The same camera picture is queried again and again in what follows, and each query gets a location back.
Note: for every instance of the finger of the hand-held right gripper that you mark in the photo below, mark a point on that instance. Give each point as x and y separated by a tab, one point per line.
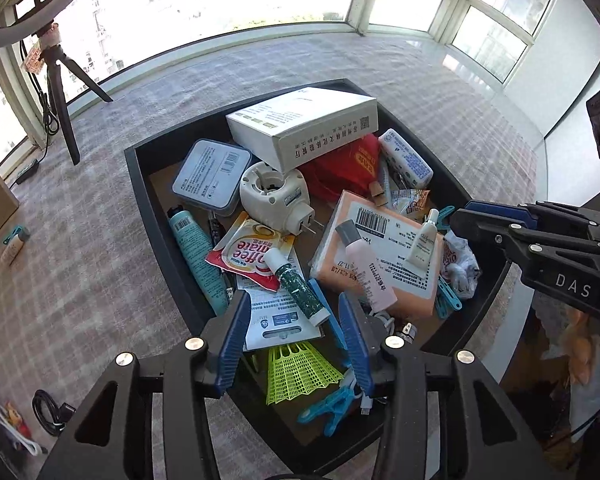
495	210
480	232

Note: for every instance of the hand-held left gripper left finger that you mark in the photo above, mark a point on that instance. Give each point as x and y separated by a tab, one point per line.
232	345

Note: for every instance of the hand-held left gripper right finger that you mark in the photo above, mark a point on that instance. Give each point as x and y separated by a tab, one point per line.
357	345

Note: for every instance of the clear plastic bag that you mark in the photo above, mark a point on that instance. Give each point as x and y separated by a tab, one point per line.
460	270

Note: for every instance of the white blue card packet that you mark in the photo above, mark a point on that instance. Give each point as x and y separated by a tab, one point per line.
275	320

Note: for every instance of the small cream tube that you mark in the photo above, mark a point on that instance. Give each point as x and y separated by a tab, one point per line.
422	245

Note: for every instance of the pink bottle grey cap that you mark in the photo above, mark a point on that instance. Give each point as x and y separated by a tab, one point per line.
370	275

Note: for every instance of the green lip balm tube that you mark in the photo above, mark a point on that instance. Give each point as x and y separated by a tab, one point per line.
295	285

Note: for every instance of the coffee creamer packet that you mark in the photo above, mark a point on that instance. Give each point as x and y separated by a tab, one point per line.
250	255

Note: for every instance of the wooden clothespin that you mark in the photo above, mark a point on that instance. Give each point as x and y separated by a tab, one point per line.
377	192

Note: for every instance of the black tray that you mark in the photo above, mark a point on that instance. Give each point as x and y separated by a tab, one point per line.
140	185

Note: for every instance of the plaid cloth desktop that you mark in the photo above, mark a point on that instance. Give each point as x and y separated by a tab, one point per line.
130	100

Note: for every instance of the person's right hand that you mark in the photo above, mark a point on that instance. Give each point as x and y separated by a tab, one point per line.
582	355

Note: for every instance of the yellow shuttlecock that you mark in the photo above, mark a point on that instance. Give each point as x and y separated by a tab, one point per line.
300	370

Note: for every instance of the orange tissue packet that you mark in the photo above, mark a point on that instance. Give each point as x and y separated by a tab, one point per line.
405	280

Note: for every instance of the teal hand cream tube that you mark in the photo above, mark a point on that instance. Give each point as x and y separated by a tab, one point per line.
195	255

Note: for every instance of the white blue printed packet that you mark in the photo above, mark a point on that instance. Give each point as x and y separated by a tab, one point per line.
407	157

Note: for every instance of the black pen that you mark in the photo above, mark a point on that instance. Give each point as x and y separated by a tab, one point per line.
215	230

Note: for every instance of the white plug-in device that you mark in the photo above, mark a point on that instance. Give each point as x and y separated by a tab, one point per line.
275	205

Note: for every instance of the red pouch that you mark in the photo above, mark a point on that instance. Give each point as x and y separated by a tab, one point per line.
340	170

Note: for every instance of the grey square box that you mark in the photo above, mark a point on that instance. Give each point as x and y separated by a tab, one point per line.
207	175

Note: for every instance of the white rectangular box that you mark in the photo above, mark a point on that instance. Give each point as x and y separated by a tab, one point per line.
300	120

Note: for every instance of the glue stick on floor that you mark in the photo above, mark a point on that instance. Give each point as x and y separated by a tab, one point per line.
16	250

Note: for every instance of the black power adapter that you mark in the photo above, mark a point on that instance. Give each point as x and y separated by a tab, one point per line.
27	171

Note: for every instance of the black tripod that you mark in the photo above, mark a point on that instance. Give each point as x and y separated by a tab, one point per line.
62	105

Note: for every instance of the red white paper tag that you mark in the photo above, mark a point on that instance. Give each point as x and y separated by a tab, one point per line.
34	60

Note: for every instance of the white window frame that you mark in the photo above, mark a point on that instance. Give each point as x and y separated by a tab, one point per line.
455	5

